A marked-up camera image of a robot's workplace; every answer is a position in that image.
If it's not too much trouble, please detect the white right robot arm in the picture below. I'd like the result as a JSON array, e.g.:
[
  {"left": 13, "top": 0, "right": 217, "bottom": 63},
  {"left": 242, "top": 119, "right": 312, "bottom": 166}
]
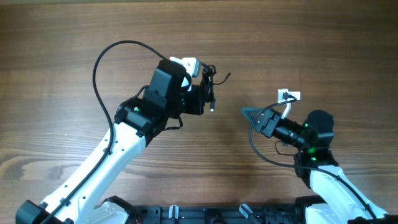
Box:
[{"left": 241, "top": 107, "right": 397, "bottom": 223}]

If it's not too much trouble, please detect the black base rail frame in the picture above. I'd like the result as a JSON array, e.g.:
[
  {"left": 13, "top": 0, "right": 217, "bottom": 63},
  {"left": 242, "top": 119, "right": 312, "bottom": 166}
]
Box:
[{"left": 93, "top": 203, "right": 312, "bottom": 224}]

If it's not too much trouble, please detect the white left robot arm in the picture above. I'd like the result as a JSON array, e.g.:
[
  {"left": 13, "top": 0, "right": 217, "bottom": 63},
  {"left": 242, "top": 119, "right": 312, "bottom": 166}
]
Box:
[{"left": 16, "top": 57, "right": 205, "bottom": 223}]

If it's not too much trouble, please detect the black cable bundle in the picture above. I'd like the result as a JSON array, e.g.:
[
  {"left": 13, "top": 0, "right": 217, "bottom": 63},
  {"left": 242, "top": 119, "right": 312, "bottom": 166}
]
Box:
[{"left": 198, "top": 62, "right": 231, "bottom": 112}]

